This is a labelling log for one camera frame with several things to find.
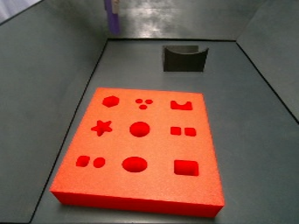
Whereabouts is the purple rectangular block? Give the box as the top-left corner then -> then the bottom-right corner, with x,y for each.
104,0 -> 120,35

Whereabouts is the red shape sorter board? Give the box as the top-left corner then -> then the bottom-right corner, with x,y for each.
50,87 -> 224,217

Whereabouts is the black curved bracket stand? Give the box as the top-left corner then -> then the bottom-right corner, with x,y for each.
162,45 -> 209,72

